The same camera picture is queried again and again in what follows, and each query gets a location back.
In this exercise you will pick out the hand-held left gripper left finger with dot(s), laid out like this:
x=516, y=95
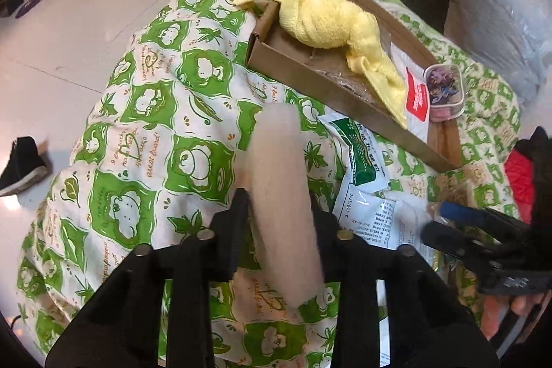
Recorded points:
x=239, y=221

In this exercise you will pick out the black cloth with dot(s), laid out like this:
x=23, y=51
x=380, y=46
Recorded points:
x=541, y=174

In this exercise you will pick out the small clear packet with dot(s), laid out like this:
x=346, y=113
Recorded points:
x=448, y=191

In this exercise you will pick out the grey fibre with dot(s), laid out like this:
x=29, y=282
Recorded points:
x=345, y=81

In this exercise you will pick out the yellow towel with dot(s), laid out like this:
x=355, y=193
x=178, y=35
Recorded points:
x=327, y=23

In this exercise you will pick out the clear plastic lidded container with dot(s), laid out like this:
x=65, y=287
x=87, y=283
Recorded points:
x=444, y=90

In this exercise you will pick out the red wet wipes pack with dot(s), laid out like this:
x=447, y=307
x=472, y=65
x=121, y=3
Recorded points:
x=416, y=94

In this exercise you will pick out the green printed quilt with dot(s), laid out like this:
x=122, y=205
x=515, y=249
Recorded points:
x=142, y=161

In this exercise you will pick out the green and white packet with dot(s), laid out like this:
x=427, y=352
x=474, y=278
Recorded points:
x=358, y=152

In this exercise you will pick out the white fluffy strip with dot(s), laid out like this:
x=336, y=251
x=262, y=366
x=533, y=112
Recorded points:
x=282, y=200

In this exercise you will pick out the black shoe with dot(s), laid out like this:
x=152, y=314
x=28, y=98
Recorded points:
x=21, y=165

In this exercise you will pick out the shallow cardboard box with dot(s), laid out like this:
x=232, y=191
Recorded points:
x=302, y=68

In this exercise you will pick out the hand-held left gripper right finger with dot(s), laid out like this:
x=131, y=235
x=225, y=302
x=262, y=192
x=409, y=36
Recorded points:
x=321, y=230

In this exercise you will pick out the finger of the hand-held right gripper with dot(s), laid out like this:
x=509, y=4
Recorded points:
x=463, y=212
x=453, y=241

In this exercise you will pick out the red cloth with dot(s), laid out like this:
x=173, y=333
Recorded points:
x=519, y=182

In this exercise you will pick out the person's right hand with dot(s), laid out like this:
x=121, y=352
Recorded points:
x=524, y=305

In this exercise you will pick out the purple floor object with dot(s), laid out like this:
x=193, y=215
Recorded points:
x=30, y=4

